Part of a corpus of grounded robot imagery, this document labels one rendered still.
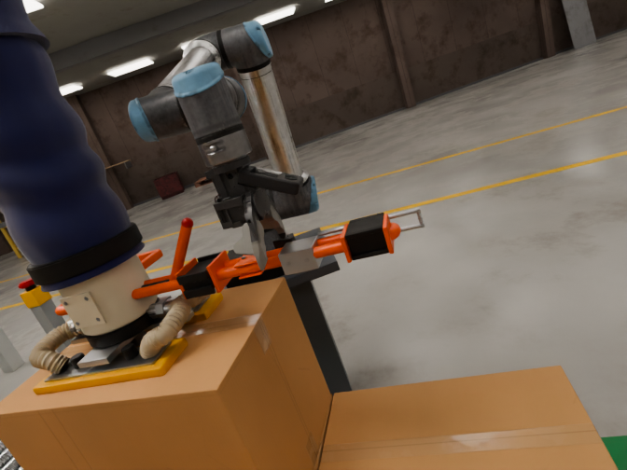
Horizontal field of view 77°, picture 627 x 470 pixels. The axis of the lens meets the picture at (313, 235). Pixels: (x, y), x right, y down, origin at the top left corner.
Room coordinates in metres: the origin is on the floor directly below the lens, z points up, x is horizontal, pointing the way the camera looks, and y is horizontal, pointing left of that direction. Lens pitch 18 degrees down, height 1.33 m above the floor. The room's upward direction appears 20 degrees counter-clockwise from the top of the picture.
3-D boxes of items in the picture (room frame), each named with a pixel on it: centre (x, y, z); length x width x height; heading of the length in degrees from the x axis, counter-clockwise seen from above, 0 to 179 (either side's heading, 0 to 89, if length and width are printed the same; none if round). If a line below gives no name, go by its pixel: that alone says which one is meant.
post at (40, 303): (1.63, 1.18, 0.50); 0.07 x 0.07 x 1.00; 72
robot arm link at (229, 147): (0.76, 0.10, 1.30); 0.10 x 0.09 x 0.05; 162
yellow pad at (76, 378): (0.78, 0.51, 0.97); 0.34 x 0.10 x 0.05; 72
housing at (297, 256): (0.72, 0.03, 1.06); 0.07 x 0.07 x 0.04; 72
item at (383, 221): (0.68, -0.09, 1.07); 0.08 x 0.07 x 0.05; 72
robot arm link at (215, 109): (0.76, 0.10, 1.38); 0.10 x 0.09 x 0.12; 172
